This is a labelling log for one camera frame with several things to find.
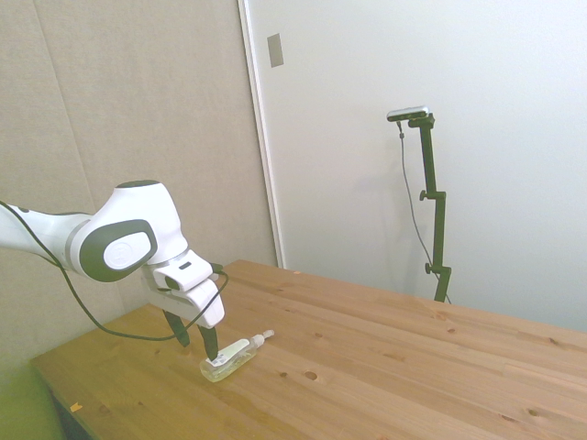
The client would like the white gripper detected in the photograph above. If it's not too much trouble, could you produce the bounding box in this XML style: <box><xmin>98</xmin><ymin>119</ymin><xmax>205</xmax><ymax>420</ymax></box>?
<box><xmin>140</xmin><ymin>269</ymin><xmax>227</xmax><ymax>366</ymax></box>

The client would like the clear sanitizer bottle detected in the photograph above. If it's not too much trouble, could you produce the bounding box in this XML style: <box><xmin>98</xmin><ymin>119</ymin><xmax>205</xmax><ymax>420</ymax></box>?
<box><xmin>198</xmin><ymin>328</ymin><xmax>277</xmax><ymax>383</ymax></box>

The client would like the white door trim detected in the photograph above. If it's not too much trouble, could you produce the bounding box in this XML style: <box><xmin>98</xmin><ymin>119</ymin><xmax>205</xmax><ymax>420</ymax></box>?
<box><xmin>237</xmin><ymin>0</ymin><xmax>287</xmax><ymax>270</ymax></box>

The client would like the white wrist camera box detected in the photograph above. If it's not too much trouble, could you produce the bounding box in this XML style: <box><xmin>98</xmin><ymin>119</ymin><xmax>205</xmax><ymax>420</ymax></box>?
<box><xmin>152</xmin><ymin>254</ymin><xmax>216</xmax><ymax>293</ymax></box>

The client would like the black camera stand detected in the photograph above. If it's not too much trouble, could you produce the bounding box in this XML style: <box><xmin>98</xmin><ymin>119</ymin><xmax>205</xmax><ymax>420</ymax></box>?
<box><xmin>406</xmin><ymin>114</ymin><xmax>453</xmax><ymax>303</ymax></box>

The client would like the grey wall plate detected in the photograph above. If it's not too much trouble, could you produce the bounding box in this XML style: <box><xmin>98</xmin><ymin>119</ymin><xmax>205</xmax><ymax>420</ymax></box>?
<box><xmin>266</xmin><ymin>32</ymin><xmax>285</xmax><ymax>70</ymax></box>

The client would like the grey exterior camera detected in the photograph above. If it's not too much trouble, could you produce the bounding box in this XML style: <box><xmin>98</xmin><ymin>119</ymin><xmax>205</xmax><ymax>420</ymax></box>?
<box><xmin>386</xmin><ymin>104</ymin><xmax>432</xmax><ymax>124</ymax></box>

